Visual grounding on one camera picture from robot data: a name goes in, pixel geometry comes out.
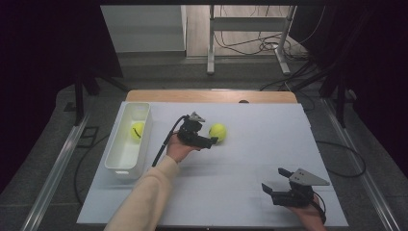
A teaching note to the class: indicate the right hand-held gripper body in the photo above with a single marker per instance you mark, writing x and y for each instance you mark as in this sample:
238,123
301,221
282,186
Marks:
298,189

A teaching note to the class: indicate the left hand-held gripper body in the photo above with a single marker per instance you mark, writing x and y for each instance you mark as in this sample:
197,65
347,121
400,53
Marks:
190,131

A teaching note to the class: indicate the yellow tennis ball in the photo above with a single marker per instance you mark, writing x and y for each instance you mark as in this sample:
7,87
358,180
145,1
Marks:
218,131
137,131

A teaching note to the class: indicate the white plastic bin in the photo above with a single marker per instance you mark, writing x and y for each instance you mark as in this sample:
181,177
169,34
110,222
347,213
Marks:
125,154

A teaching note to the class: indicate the person's left hand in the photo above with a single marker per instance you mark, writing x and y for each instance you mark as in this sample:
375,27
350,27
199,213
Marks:
178,150

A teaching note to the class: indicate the person's right hand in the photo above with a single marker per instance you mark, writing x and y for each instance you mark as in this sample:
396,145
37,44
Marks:
308,216

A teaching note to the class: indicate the white table sheet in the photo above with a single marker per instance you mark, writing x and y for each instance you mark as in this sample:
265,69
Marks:
243,166

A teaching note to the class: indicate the wooden table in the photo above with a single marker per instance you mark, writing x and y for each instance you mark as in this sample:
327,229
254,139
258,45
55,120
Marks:
205,96

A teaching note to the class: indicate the small dark round object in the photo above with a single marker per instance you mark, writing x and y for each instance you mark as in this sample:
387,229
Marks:
243,101

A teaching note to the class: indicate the black stand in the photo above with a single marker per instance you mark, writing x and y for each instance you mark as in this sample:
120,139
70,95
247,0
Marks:
340,96
79,102

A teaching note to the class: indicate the white cabinet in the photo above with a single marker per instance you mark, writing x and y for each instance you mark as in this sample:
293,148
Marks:
144,29

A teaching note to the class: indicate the metal floor rail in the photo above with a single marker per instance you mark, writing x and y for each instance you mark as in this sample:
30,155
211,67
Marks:
362,166
54,179

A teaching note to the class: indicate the grey metal stand frame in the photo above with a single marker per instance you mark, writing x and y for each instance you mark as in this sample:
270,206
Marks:
243,24

